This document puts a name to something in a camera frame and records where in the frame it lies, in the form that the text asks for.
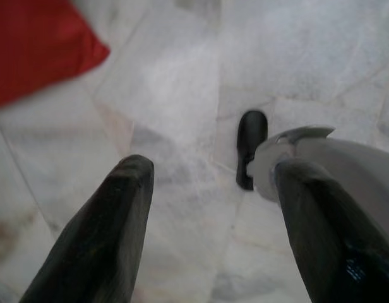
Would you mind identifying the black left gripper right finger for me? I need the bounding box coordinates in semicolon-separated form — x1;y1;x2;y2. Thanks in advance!
274;157;389;303

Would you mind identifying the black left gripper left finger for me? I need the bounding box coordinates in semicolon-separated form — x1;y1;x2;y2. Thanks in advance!
19;154;155;303

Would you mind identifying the red pillow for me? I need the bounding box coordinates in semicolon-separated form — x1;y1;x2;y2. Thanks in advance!
0;0;111;110

